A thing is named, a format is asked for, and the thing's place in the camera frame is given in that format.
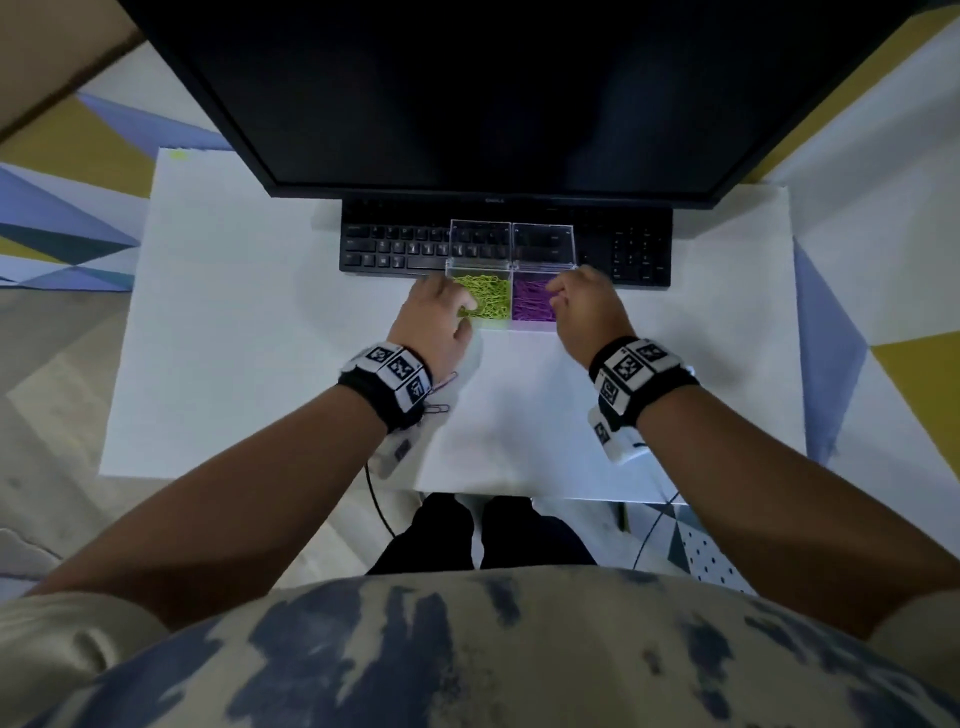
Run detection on person's left hand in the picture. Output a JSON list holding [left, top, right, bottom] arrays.
[[386, 273, 479, 384]]

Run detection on person's right hand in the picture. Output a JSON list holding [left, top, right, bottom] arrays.
[[545, 264, 637, 370]]

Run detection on small heap of purple clips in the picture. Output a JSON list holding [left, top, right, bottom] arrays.
[[512, 272, 560, 324]]

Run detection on heap of green paper clips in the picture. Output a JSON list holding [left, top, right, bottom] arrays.
[[452, 273, 513, 320]]

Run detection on transparent box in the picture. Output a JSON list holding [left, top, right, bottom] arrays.
[[509, 221, 580, 333], [445, 218, 516, 331]]

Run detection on person's right forearm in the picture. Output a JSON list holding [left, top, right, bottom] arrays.
[[637, 386, 960, 640]]

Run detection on person's left forearm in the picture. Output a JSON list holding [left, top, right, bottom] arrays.
[[29, 382, 388, 633]]

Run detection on person's black trousers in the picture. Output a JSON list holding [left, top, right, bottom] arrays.
[[365, 492, 599, 577]]

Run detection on person's tie-dye shirt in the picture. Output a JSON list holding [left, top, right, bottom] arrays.
[[0, 564, 960, 728]]

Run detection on black keyboard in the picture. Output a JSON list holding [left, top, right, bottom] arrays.
[[338, 196, 674, 289]]

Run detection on black right wristband with markers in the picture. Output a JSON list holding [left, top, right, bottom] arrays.
[[588, 335, 700, 434]]

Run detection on black computer monitor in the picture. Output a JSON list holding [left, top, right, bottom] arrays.
[[118, 0, 929, 210]]

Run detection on brown wooden board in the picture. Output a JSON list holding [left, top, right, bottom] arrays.
[[0, 0, 145, 142]]

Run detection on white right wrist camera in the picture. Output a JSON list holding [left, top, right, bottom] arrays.
[[587, 407, 652, 466]]

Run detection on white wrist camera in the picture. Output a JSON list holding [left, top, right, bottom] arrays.
[[373, 428, 423, 481], [587, 407, 652, 466]]

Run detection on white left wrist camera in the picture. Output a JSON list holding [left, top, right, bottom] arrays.
[[373, 428, 423, 481]]

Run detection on black left camera cable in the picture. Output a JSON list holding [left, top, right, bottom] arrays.
[[364, 463, 399, 541]]

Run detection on black camera cable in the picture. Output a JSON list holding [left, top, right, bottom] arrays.
[[364, 463, 399, 541], [632, 493, 685, 571]]

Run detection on black right camera cable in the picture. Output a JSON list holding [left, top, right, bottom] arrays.
[[632, 493, 685, 571]]

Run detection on white cable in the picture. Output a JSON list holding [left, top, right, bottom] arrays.
[[0, 527, 63, 583]]

